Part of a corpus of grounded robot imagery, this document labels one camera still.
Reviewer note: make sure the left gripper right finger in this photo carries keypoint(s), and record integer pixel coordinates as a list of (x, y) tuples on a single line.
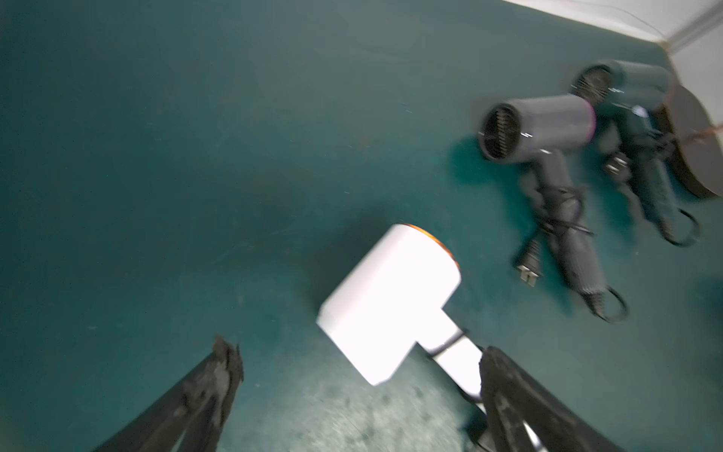
[(515, 402)]

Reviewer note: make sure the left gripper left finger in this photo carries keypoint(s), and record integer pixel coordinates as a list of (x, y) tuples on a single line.
[(192, 414)]

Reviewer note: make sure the white hair dryer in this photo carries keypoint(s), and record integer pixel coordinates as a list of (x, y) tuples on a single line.
[(394, 300)]

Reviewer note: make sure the grey hair dryer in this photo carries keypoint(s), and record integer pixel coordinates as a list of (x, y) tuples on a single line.
[(539, 132)]

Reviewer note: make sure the green hair dryer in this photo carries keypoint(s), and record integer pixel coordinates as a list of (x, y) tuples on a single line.
[(626, 94)]

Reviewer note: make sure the green table mat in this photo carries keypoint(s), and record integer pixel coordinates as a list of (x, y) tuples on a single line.
[(176, 170)]

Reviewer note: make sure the black ornate jewelry stand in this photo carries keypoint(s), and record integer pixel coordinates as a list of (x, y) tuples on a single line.
[(696, 160)]

